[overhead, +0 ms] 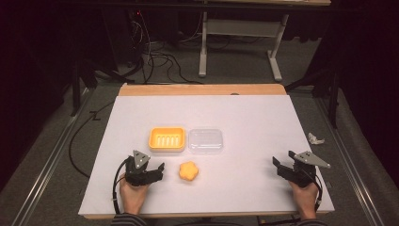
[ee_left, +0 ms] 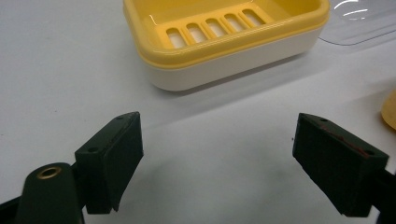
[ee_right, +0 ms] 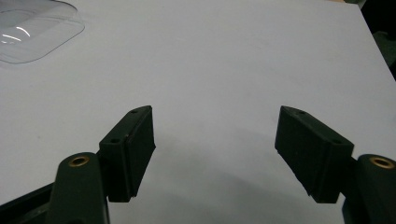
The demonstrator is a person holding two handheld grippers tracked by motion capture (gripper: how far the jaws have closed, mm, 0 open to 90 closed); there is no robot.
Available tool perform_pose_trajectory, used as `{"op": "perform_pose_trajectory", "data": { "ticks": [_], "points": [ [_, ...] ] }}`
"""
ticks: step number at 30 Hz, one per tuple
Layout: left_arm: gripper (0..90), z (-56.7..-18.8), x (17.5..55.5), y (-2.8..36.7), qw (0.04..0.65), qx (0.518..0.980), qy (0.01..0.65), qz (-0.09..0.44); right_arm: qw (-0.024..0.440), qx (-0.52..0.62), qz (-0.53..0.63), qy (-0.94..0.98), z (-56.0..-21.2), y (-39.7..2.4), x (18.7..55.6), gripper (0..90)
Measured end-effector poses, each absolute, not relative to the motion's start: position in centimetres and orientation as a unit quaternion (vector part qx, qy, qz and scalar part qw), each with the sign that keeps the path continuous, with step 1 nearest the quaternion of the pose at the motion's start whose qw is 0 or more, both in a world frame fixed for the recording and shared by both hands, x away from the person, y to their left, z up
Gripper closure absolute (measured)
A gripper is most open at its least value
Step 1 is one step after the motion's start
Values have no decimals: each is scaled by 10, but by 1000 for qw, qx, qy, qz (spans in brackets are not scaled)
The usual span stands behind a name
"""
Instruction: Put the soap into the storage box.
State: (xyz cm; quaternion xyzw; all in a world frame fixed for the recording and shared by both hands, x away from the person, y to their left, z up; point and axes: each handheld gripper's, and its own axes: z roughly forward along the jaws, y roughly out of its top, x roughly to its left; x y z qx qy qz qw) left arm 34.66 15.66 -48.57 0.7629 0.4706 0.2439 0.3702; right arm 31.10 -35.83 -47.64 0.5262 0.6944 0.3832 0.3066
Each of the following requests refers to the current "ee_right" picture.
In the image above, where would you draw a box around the dark green object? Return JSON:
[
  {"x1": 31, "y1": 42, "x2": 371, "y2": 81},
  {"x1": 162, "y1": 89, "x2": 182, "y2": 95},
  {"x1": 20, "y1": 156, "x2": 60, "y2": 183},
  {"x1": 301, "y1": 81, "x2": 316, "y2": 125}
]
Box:
[{"x1": 373, "y1": 31, "x2": 396, "y2": 68}]

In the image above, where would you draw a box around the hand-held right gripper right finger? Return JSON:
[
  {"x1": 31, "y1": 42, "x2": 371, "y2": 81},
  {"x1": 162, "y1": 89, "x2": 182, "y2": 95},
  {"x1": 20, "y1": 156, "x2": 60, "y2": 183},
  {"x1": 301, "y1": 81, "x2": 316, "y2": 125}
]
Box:
[{"x1": 274, "y1": 105, "x2": 355, "y2": 204}]

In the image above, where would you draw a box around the clear plastic container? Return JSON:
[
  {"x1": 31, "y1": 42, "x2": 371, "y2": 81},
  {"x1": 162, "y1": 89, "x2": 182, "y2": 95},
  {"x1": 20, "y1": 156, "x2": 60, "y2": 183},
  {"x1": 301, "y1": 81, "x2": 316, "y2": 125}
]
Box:
[{"x1": 0, "y1": 0, "x2": 86, "y2": 65}]

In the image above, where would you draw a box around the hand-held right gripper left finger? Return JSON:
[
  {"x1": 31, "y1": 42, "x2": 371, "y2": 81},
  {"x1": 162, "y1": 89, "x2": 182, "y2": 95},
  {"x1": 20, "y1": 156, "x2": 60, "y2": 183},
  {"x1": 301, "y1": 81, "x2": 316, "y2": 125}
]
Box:
[{"x1": 98, "y1": 105, "x2": 157, "y2": 203}]

